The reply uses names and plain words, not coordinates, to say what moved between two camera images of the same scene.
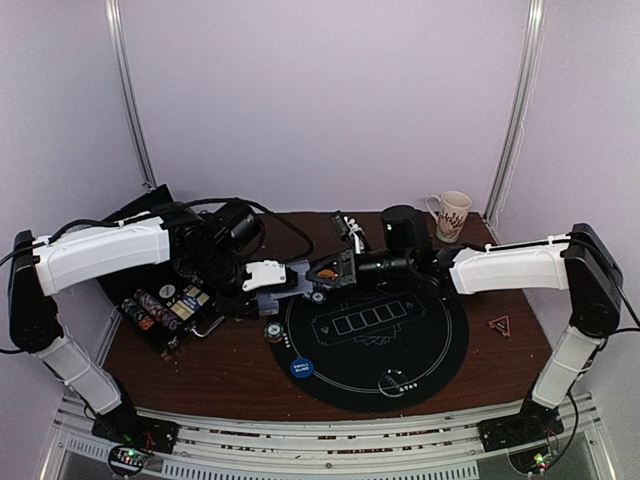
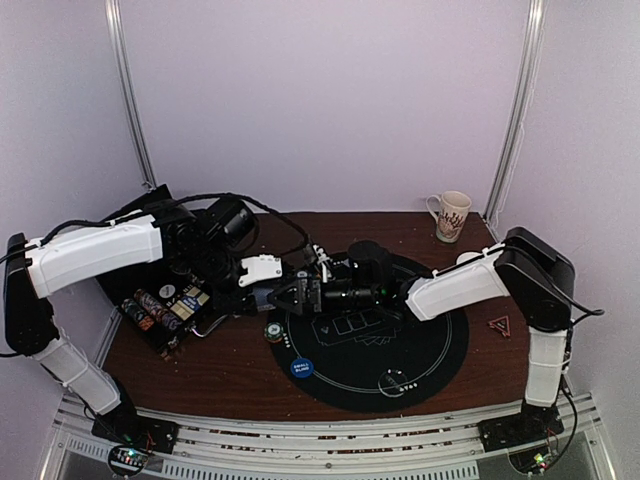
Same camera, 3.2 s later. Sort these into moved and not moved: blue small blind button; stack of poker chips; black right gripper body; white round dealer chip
Moved: black right gripper body
Not moved: blue small blind button; white round dealer chip; stack of poker chips
